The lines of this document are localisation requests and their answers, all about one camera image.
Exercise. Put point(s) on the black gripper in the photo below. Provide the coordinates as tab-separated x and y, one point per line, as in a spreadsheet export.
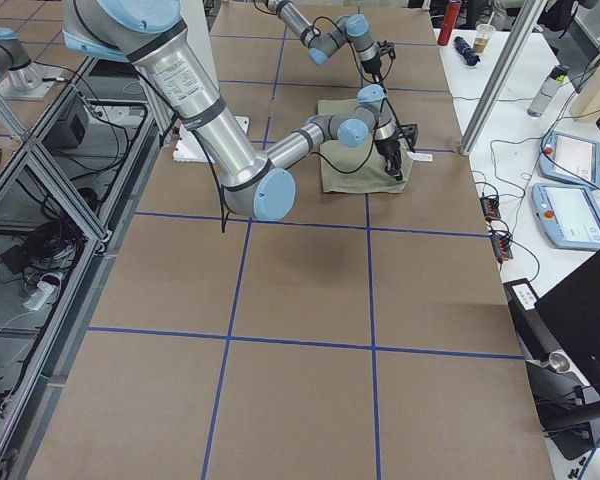
373	65
389	149

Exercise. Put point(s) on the olive green long-sleeve shirt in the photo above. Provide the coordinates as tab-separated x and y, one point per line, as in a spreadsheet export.
356	169

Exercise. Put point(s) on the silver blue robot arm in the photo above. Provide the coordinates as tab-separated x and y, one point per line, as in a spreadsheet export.
152	36
325	30

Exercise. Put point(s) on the white shirt hang tag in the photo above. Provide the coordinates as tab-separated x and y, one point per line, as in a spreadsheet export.
420	157

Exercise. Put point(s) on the folded navy umbrella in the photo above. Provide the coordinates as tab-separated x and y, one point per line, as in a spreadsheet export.
466	51

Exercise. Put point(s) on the red water bottle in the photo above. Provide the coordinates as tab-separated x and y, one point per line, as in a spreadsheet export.
450	18

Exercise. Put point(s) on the upper orange electronics board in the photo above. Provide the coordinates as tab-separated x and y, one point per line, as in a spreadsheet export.
490	208

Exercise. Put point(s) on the orange electronics board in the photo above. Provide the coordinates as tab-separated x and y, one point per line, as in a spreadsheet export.
490	208
501	244

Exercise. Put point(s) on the iced coffee plastic cup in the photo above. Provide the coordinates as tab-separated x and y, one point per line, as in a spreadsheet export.
484	32

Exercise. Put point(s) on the lower orange electronics board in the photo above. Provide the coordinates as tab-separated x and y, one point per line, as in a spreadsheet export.
501	244

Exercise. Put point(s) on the clear grey water bottle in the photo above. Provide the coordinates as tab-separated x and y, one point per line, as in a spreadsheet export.
548	90

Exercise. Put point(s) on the far blue teach pendant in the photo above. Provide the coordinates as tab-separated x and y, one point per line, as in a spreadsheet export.
571	159

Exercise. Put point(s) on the blue teach pendant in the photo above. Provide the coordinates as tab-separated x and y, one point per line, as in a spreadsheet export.
568	215
571	159

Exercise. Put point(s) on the near blue teach pendant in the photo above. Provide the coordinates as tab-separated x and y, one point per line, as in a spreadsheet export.
568	215

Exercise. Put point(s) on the black box white label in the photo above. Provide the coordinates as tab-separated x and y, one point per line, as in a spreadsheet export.
531	329

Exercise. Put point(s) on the aluminium frame post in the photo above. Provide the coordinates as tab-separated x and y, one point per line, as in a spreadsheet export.
527	19

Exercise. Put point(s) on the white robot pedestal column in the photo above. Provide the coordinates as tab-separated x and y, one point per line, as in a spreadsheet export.
218	128

